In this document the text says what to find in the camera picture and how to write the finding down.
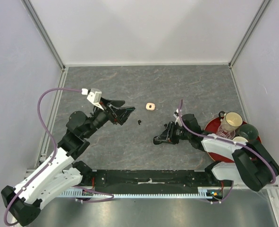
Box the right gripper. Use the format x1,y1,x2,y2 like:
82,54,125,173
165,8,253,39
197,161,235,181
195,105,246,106
155,121,191,145

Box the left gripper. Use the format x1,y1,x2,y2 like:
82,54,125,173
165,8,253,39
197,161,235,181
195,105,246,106
84,97,135,138

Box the beige earbud charging case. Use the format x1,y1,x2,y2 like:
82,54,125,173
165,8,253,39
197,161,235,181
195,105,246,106
145,103,155,111

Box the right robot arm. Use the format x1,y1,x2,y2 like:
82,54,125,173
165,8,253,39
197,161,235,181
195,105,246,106
153,113,279,192

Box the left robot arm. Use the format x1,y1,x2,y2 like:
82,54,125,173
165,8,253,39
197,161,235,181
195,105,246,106
1,97,135,227

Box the red round tray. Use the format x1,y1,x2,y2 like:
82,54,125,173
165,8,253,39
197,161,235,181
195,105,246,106
203,117,261,163

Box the clear glass cup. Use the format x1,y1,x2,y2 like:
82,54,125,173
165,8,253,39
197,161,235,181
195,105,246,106
216,124,236,140

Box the cream mug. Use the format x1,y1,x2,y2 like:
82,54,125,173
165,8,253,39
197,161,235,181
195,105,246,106
218,111,243,132

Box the dark green cup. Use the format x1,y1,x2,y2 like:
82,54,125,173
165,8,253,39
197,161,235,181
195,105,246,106
236,124,259,141

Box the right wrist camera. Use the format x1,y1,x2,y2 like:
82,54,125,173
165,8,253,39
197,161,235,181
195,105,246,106
173,109,182,126

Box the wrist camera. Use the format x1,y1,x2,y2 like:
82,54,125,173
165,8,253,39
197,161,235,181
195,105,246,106
86,88,102,107
173,109,182,126

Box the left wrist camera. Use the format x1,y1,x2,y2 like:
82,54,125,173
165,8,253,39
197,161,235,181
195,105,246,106
86,88,102,107

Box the slotted cable duct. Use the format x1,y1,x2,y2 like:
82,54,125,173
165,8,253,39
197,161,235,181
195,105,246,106
58,188,212,199

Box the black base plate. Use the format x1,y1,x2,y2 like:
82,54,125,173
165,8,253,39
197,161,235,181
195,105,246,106
79,169,231,194

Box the cream cup with handle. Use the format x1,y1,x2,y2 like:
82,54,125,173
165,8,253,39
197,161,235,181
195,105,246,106
233,136,248,144

